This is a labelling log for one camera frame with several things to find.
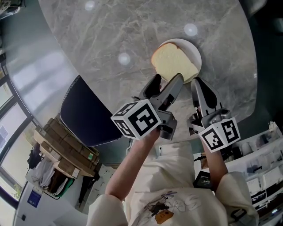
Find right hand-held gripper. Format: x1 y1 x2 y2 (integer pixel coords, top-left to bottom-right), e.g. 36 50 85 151
187 77 241 154

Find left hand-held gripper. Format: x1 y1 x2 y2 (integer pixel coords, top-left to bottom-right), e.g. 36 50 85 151
110 73 184 141

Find slice of bread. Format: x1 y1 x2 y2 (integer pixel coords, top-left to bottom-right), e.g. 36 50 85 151
151 43 199 82

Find white round plate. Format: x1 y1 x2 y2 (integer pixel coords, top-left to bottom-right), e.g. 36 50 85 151
157 38 202 84

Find person's left forearm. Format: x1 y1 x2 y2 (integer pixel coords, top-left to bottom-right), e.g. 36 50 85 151
105 128 160 200

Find person's right forearm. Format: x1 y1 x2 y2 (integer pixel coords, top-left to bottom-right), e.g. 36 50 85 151
202 145 229 193

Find dark blue chair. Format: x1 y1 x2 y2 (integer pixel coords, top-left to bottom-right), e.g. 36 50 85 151
59 74 125 148

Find black device with display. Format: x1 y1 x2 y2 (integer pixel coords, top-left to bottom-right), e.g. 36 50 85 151
193 169 213 189

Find person's cream printed shirt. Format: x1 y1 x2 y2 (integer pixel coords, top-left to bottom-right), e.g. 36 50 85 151
86 141 260 226

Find white shelving unit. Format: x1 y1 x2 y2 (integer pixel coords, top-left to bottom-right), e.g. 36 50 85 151
225 123 283 214

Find white drawer cabinet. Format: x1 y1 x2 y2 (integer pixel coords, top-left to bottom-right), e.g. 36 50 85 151
88 164 117 207

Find stack of cardboard boxes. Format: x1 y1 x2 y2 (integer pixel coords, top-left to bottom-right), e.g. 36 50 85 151
33 116 100 177

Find hanging clothes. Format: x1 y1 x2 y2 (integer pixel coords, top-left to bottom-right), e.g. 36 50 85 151
26 154 76 200

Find black bag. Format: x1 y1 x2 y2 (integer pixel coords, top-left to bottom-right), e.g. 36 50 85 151
27 143 43 170

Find black strap buckle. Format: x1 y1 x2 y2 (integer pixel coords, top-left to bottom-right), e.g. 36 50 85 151
229 208 249 224

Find blue wall sign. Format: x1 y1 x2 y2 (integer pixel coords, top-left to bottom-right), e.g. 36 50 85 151
27 189 42 208

